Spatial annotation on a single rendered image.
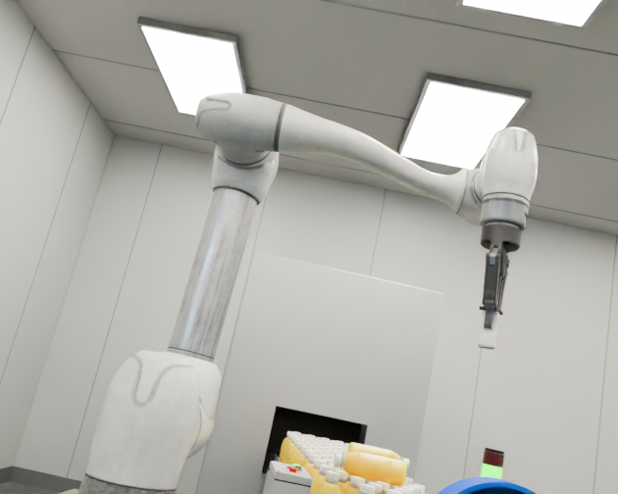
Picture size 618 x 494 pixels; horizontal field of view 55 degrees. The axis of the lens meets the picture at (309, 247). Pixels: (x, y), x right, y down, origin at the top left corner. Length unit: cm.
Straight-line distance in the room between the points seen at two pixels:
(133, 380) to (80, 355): 497
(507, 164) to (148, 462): 84
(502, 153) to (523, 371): 485
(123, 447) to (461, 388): 496
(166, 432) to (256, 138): 58
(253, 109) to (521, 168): 54
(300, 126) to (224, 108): 16
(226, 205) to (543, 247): 516
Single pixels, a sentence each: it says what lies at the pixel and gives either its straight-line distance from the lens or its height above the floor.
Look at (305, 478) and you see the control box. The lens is 167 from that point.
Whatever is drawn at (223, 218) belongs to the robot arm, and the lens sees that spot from 132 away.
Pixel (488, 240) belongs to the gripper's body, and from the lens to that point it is 121.
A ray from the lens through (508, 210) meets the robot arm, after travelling 121.
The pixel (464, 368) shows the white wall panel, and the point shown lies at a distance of 585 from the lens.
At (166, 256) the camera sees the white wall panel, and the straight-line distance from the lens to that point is 595.
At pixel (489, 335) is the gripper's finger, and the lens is 118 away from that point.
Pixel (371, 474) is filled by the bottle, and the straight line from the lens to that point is 185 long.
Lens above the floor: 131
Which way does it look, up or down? 13 degrees up
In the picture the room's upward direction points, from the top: 12 degrees clockwise
